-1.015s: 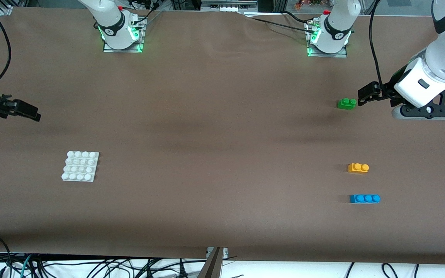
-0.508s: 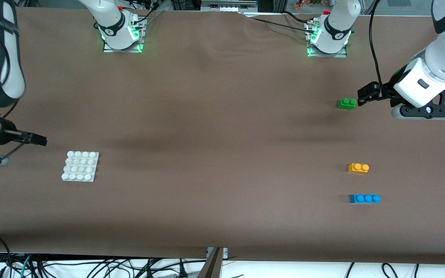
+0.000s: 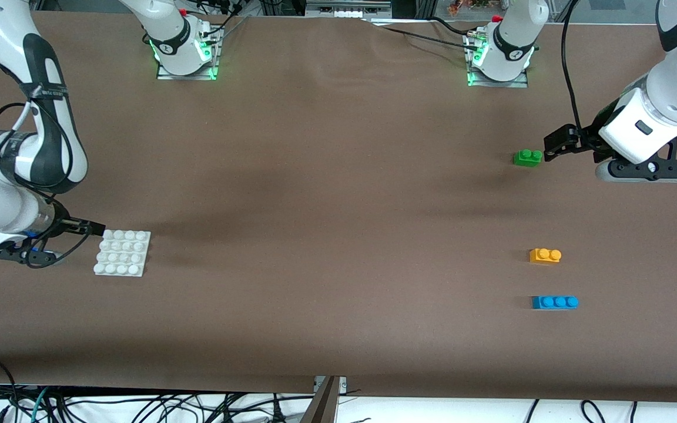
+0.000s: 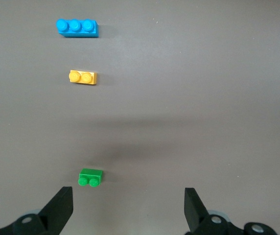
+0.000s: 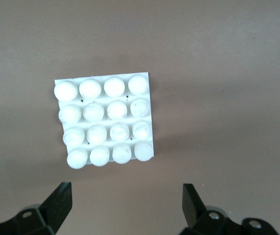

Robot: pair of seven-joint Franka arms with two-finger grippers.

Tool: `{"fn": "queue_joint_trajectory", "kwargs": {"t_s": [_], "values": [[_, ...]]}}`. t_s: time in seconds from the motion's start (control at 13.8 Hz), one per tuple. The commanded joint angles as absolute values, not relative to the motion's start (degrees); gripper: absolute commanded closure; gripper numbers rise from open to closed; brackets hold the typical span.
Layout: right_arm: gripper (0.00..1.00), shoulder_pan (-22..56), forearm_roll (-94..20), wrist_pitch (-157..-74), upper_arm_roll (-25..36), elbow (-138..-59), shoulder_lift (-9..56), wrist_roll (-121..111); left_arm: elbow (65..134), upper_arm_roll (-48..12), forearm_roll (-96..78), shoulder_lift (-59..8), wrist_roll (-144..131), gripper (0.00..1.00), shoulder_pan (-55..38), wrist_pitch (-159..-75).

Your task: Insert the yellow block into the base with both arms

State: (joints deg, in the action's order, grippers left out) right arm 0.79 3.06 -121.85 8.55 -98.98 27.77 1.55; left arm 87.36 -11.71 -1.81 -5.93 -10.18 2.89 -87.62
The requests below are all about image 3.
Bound white studded base plate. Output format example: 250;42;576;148
92;229;153;277

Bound yellow two-stud block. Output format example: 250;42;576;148
529;247;563;264

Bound blue three-stud block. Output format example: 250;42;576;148
531;295;580;310

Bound brown table cover sheet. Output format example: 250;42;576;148
0;11;677;406

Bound white power strip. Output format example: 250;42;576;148
306;0;392;18

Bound dark diagonal table beam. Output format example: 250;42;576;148
299;376;340;423

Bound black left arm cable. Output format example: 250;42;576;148
559;0;586;130

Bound black cable on sheet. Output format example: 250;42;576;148
368;16;483;46

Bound teal floor cable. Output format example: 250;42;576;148
28;387;51;423

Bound black floor cable tangle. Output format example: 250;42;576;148
0;385;316;423

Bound black base cable bundle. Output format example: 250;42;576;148
189;0;249;37

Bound metal table edge bracket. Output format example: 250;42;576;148
314;376;348;393

